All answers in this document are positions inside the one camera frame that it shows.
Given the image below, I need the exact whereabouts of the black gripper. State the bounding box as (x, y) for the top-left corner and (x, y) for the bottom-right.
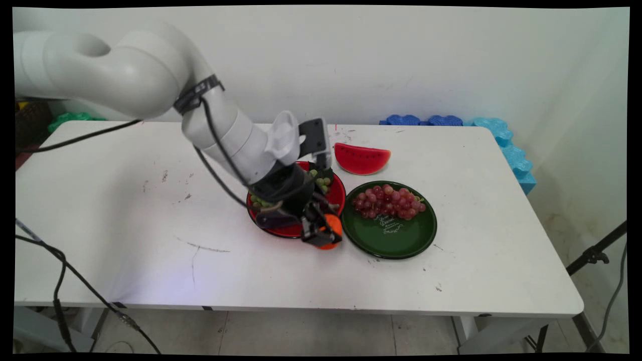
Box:
(249, 163), (343, 248)

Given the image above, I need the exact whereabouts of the peeled orange fruit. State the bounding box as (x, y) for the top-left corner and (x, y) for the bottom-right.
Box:
(316, 214), (344, 250)

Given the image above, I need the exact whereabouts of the red round plate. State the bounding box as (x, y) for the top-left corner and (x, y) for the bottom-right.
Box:
(246, 160), (347, 239)

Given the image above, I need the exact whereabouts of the purple eggplant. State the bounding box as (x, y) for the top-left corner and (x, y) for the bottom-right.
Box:
(255, 210), (302, 231)

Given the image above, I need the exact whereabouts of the green grape bunch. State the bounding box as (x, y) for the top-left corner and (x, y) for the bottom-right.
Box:
(249, 169), (333, 210)

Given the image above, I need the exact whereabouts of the red purple grape bunch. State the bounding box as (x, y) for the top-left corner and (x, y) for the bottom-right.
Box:
(353, 184), (427, 220)

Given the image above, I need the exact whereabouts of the watermelon slice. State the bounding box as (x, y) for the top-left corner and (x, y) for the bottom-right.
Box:
(334, 142), (391, 176)

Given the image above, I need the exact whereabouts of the dark green round plate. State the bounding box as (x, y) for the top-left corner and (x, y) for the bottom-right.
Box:
(341, 180), (438, 260)

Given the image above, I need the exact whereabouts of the light blue foam mat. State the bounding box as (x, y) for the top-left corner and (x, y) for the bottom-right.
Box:
(463, 117), (537, 196)

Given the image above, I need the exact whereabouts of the black table leg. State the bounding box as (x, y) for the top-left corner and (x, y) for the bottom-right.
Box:
(89, 308), (112, 342)

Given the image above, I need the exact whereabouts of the green plastic bag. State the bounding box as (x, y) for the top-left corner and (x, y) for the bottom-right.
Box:
(48, 112), (107, 134)

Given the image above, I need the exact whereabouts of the black tripod stand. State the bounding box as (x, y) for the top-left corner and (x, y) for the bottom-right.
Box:
(566, 221), (628, 277)

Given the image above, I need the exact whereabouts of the dark brown basket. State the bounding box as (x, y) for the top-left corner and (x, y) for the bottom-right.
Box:
(15, 100), (53, 149)

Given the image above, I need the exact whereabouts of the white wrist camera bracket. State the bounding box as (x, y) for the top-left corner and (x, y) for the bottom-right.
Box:
(264, 110), (302, 166)

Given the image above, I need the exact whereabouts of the black velcro strap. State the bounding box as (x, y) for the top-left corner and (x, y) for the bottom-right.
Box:
(173, 74), (225, 115)

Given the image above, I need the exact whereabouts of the black cable with connector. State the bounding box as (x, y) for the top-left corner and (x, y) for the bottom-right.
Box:
(15, 219), (162, 354)

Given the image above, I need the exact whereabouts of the black floor cable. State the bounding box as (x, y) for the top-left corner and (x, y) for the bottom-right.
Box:
(15, 235), (77, 353)

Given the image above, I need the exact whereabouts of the grey hanging cable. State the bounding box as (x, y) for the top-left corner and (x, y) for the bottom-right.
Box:
(586, 242), (628, 353)

